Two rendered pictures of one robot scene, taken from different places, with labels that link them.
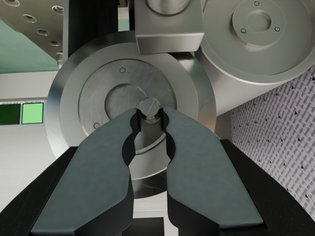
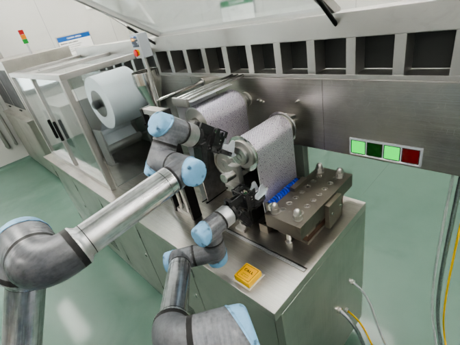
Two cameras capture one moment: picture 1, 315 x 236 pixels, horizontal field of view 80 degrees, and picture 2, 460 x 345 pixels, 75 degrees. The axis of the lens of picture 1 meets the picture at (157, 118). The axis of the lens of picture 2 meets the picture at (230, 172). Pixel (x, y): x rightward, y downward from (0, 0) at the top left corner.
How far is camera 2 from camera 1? 1.05 m
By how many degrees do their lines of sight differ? 52
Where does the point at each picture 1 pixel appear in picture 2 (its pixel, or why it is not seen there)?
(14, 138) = (372, 133)
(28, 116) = (360, 145)
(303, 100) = not seen: hidden behind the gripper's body
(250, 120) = (236, 131)
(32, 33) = (330, 189)
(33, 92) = not seen: outside the picture
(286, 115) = not seen: hidden behind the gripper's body
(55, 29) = (317, 187)
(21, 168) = (367, 112)
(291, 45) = (219, 158)
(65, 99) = (251, 159)
